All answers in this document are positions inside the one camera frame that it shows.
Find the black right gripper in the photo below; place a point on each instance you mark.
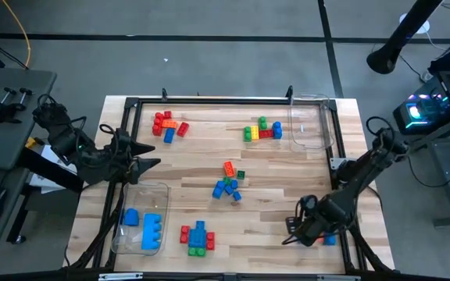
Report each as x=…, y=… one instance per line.
x=322, y=214

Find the clear plastic bin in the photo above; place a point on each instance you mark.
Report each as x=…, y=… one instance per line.
x=158, y=203
x=311, y=117

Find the large blue two-stud block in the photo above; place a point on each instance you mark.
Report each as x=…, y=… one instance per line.
x=218, y=189
x=277, y=130

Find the computer tower with lights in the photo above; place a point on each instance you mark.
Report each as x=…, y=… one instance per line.
x=424, y=109

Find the small blue toy block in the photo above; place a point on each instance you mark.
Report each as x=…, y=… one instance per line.
x=237, y=196
x=234, y=183
x=229, y=190

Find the large blue toy block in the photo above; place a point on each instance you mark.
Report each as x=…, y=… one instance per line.
x=197, y=233

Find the large red two-stud block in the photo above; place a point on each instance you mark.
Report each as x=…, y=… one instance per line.
x=167, y=114
x=210, y=240
x=157, y=128
x=184, y=234

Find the large blue single-stud block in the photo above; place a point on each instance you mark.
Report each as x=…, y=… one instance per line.
x=131, y=217

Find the white round disc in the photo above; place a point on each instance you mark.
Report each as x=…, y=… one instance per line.
x=424, y=26

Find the yellow toy block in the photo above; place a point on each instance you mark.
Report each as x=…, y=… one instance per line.
x=254, y=132

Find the black clamp tool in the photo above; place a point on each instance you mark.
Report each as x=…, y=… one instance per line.
x=8, y=107

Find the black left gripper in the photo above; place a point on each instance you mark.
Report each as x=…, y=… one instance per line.
x=121, y=156

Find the black stand pole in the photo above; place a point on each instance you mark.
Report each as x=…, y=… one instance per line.
x=401, y=35

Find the white paper sheet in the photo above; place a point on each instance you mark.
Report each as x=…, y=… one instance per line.
x=49, y=156

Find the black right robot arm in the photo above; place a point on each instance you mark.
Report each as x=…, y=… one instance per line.
x=365, y=168

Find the orange toy block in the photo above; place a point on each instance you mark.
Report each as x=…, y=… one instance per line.
x=169, y=124
x=229, y=168

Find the black desk support beam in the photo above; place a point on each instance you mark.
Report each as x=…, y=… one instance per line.
x=41, y=166

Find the large green two-stud block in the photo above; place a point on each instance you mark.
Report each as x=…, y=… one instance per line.
x=197, y=252

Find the small yellow object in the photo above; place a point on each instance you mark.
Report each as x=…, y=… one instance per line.
x=30, y=142

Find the silver frame bracket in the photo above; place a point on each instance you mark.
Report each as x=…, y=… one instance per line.
x=338, y=278
x=120, y=276

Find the black aluminium table frame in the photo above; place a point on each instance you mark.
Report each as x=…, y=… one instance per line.
x=229, y=101

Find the small dark green block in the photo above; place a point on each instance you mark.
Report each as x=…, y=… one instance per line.
x=241, y=174

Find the small green toy block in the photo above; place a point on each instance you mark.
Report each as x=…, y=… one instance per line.
x=227, y=180

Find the long red toy block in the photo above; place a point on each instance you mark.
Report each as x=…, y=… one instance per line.
x=266, y=134

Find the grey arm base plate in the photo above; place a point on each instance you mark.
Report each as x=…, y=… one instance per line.
x=337, y=163

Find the large blue four-stud block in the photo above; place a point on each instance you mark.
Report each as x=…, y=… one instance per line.
x=151, y=231

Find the black frame post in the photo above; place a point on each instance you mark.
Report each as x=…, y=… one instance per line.
x=289, y=92
x=164, y=94

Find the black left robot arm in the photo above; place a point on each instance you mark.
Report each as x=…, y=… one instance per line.
x=68, y=142

